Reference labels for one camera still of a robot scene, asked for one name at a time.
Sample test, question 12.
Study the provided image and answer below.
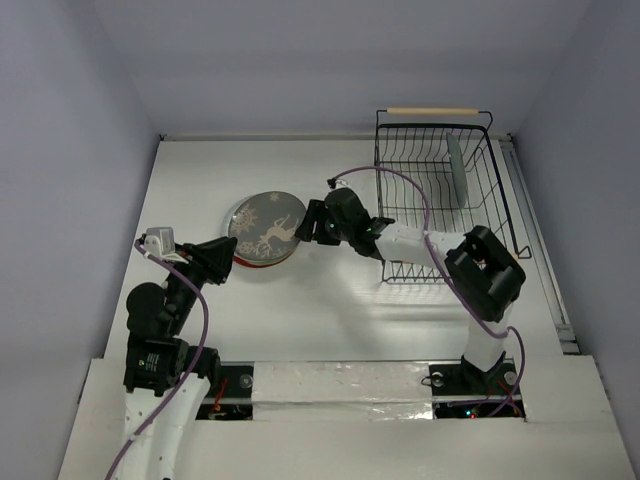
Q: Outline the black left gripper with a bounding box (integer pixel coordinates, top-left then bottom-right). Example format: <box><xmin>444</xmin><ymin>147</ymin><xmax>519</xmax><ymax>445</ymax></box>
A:
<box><xmin>164</xmin><ymin>234</ymin><xmax>237</xmax><ymax>332</ymax></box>

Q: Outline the red and teal floral plate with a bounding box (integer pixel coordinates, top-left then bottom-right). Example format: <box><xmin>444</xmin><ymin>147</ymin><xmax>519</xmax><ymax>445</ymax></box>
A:
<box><xmin>233</xmin><ymin>256</ymin><xmax>281</xmax><ymax>269</ymax></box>

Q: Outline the grey reindeer plate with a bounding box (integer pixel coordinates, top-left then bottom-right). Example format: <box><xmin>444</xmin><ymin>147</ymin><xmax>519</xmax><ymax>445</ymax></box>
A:
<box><xmin>227</xmin><ymin>189</ymin><xmax>305</xmax><ymax>263</ymax></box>

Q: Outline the blue floral rimmed plate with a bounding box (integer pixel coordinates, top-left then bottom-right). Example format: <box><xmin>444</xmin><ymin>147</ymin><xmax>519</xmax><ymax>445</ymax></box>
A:
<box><xmin>446</xmin><ymin>132</ymin><xmax>468</xmax><ymax>208</ymax></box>

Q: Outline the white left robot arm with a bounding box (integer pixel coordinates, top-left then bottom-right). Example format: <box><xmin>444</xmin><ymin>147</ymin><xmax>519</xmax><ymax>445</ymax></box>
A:
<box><xmin>106</xmin><ymin>227</ymin><xmax>237</xmax><ymax>479</ymax></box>

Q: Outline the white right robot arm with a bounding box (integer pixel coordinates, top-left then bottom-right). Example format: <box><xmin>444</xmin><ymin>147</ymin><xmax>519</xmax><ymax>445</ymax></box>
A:
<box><xmin>295</xmin><ymin>188</ymin><xmax>526</xmax><ymax>393</ymax></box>

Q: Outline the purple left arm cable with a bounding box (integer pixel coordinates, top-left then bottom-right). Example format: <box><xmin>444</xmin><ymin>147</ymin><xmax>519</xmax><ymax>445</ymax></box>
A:
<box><xmin>102</xmin><ymin>237</ymin><xmax>211</xmax><ymax>480</ymax></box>

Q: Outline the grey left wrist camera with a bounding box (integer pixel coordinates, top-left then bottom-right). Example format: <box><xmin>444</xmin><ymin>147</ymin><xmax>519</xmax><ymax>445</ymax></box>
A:
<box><xmin>143</xmin><ymin>227</ymin><xmax>176</xmax><ymax>258</ymax></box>

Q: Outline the black wire dish rack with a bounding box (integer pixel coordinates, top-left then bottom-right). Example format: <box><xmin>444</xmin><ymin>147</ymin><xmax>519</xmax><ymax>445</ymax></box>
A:
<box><xmin>374</xmin><ymin>107</ymin><xmax>532</xmax><ymax>260</ymax></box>

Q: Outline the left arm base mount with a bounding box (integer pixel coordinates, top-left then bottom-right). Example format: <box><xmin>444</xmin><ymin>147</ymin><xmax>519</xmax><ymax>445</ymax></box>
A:
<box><xmin>196</xmin><ymin>363</ymin><xmax>254</xmax><ymax>421</ymax></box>

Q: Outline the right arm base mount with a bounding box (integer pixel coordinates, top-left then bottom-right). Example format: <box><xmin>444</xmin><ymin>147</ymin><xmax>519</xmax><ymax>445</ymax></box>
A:
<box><xmin>420</xmin><ymin>362</ymin><xmax>526</xmax><ymax>419</ymax></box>

